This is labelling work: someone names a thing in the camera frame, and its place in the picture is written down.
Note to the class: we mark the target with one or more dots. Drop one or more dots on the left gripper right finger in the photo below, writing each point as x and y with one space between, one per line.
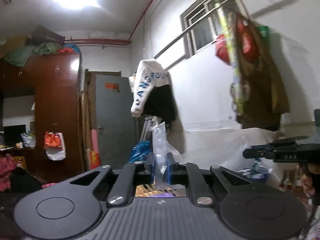
191 177

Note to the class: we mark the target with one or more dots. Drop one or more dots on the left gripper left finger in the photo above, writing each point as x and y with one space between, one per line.
131 175

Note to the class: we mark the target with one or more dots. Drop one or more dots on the clear plastic zip bag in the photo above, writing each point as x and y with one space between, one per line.
161 148

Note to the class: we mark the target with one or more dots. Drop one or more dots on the blue plastic garbage bag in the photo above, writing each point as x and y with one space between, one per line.
140 152

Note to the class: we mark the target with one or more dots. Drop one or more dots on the brown hanging jacket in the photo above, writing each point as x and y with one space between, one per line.
265 98

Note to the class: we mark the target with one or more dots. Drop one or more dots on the grey metal door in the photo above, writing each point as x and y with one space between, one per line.
115 125

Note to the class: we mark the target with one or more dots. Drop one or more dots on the red and white hanging bag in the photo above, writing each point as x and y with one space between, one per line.
54 146

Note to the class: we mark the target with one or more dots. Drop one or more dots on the dark red wooden wardrobe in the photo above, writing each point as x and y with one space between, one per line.
55 80

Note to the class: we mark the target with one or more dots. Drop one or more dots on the window with metal frame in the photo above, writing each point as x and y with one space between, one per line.
203 34

